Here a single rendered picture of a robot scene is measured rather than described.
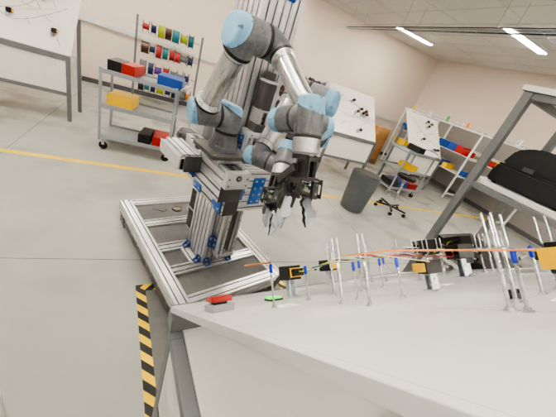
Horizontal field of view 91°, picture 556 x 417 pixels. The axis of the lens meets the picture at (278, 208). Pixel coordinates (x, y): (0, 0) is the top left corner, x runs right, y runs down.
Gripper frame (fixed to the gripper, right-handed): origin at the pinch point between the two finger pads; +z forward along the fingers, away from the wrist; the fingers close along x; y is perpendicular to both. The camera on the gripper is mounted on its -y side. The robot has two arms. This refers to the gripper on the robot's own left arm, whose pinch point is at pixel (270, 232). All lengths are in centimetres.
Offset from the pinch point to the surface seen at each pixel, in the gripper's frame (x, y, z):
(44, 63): -388, -67, -208
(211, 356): -9.9, -1.5, 41.0
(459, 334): 43, 47, 23
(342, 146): -42, -381, -313
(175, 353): -18.4, 4.5, 42.1
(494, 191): 80, -41, -43
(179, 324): -21.1, 3.1, 34.5
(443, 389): 39, 60, 27
